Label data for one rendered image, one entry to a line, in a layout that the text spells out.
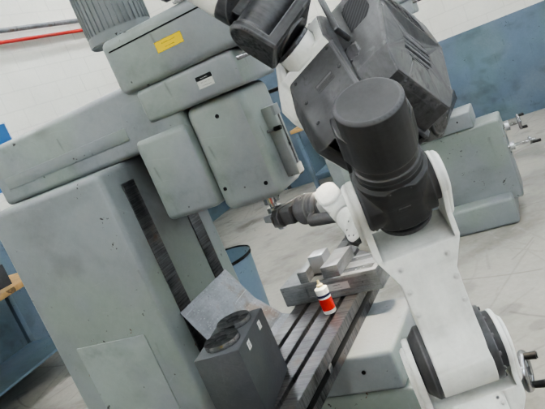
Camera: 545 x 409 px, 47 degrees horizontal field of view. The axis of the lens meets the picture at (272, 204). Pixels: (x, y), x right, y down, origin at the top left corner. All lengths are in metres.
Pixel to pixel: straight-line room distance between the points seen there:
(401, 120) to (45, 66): 6.88
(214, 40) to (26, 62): 5.92
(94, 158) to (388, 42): 1.11
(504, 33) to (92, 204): 6.77
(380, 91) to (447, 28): 7.23
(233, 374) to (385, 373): 0.50
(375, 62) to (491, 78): 7.07
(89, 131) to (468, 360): 1.29
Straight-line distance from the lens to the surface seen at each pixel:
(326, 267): 1.98
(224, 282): 2.19
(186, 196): 1.85
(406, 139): 0.99
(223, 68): 1.69
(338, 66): 1.21
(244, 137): 1.73
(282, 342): 1.89
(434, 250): 1.15
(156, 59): 1.77
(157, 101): 1.81
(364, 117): 0.95
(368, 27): 1.24
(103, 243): 1.94
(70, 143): 2.05
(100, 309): 2.07
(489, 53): 8.18
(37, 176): 2.17
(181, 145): 1.80
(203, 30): 1.69
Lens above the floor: 1.63
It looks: 11 degrees down
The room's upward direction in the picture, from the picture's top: 23 degrees counter-clockwise
